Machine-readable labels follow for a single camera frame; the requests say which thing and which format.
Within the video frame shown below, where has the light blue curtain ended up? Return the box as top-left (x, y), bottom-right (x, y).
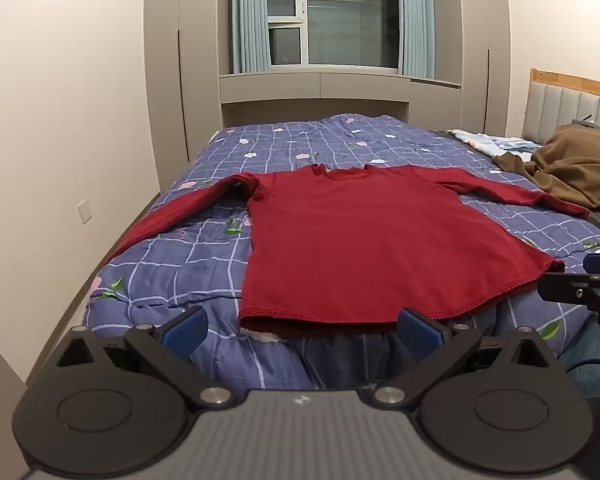
top-left (230, 0), bottom-right (271, 74)
top-left (396, 0), bottom-right (436, 79)

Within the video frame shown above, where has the brown cloth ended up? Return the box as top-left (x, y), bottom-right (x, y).
top-left (491, 121), bottom-right (600, 209)

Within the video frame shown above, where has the beige wardrobe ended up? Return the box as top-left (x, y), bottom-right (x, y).
top-left (432, 0), bottom-right (512, 138)
top-left (144, 0), bottom-right (231, 193)

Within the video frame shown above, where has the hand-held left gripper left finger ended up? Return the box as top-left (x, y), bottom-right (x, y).
top-left (55, 306), bottom-right (237, 411)

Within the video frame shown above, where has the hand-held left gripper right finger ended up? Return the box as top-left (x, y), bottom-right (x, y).
top-left (367, 307), bottom-right (556, 411)

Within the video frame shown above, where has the metal drying rail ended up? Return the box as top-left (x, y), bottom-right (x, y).
top-left (305, 0), bottom-right (398, 9)

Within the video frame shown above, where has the window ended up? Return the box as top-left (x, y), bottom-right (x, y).
top-left (265, 0), bottom-right (401, 68)

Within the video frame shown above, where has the light blue patterned cloth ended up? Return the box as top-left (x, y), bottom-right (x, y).
top-left (447, 128), bottom-right (543, 152)

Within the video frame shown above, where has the dark red long-sleeved shirt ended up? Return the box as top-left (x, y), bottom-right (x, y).
top-left (105, 164), bottom-right (591, 338)

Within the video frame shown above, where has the padded grey bed headboard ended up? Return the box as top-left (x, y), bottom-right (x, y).
top-left (521, 68), bottom-right (600, 143)

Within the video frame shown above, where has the teal cloth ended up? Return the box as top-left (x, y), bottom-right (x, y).
top-left (560, 317), bottom-right (600, 398)

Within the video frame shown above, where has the blue checked floral blanket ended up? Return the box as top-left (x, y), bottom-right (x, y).
top-left (82, 114), bottom-right (600, 391)

